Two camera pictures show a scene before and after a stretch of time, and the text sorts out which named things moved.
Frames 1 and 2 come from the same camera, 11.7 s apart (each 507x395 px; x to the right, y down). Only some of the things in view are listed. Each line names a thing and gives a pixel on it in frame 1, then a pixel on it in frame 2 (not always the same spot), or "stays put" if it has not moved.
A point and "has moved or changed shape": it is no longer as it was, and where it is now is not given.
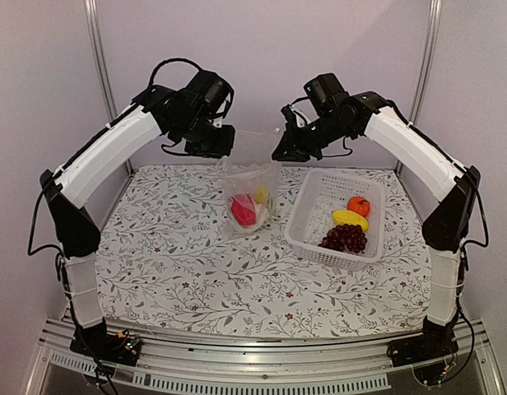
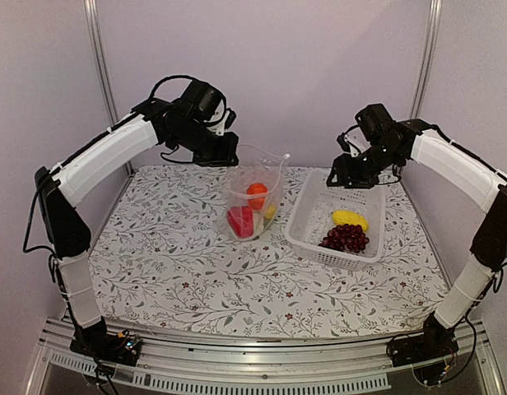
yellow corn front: (261, 192) → (270, 211)
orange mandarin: (359, 204) → (256, 195)
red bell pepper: (243, 209) has moved or changed shape
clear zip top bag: (250, 181) has moved or changed shape
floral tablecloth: (167, 266) stays put
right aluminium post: (431, 25) stays put
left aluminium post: (95, 28) stays put
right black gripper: (295, 149) → (340, 164)
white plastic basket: (323, 192) stays put
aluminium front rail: (279, 365) stays put
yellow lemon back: (343, 216) stays put
